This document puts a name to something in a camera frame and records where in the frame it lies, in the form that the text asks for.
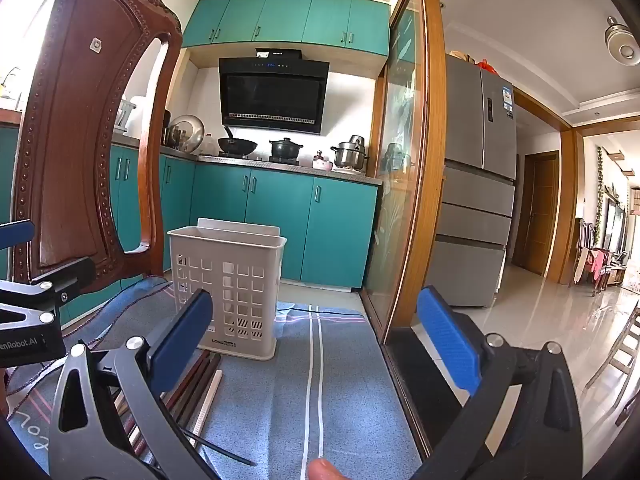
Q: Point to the green vine garland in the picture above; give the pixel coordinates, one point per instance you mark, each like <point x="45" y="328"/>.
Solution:
<point x="600" y="195"/>

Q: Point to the thin black chopstick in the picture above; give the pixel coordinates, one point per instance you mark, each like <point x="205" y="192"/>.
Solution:
<point x="225" y="452"/>

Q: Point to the glass pot lid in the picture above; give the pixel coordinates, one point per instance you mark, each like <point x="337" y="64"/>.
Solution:
<point x="187" y="130"/>

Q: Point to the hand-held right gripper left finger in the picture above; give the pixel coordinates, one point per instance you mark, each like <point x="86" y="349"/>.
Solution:
<point x="182" y="340"/>

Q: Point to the blue striped tablecloth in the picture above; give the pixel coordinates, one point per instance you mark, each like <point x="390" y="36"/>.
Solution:
<point x="280" y="400"/>

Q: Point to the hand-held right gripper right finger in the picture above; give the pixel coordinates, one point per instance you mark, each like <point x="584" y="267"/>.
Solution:
<point x="447" y="340"/>

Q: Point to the person's right hand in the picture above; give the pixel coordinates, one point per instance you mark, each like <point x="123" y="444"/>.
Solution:
<point x="324" y="471"/>

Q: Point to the red bag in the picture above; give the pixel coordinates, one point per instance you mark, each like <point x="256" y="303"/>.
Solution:
<point x="484" y="66"/>

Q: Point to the carved wooden chair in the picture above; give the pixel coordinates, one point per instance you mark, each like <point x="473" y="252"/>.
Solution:
<point x="85" y="135"/>

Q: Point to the wooden framed sliding glass door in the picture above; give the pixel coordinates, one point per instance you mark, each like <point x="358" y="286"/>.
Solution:
<point x="432" y="185"/>

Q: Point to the small pale kettle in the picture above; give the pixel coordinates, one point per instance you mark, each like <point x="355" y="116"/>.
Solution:
<point x="320" y="162"/>

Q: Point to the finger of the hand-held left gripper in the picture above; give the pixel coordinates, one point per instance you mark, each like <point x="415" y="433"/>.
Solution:
<point x="15" y="235"/>
<point x="65" y="274"/>

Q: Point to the black wok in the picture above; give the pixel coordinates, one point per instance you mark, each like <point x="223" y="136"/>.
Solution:
<point x="239" y="147"/>

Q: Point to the white plastic utensil basket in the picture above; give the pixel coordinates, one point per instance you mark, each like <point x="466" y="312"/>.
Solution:
<point x="225" y="260"/>

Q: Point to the black range hood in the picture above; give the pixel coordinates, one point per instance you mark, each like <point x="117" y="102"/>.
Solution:
<point x="272" y="95"/>

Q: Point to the cream white chopstick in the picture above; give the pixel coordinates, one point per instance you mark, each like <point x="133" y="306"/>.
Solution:
<point x="207" y="402"/>

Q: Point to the teal base cabinets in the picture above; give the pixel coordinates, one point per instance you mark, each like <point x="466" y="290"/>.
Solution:
<point x="280" y="220"/>

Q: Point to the silver refrigerator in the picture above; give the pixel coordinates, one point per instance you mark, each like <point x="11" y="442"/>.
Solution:
<point x="470" y="210"/>

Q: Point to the teal wall cabinets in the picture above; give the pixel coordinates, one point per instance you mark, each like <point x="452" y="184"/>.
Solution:
<point x="280" y="17"/>

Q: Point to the black cooking pot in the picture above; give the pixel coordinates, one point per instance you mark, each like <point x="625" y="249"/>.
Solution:
<point x="286" y="150"/>

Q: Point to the brown wooden door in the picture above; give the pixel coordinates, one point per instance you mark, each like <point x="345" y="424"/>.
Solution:
<point x="537" y="210"/>

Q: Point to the white kitchen appliance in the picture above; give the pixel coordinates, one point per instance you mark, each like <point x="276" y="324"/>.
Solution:
<point x="136" y="117"/>

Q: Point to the clothes drying rack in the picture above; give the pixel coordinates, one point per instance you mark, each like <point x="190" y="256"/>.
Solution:
<point x="595" y="262"/>

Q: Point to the steel stock pot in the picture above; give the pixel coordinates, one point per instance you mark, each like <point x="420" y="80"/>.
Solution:
<point x="347" y="155"/>

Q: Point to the round ceiling lamp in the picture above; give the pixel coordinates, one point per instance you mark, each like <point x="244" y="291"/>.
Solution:
<point x="622" y="42"/>

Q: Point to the plain wooden chair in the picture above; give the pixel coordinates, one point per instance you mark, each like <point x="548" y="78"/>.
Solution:
<point x="622" y="347"/>

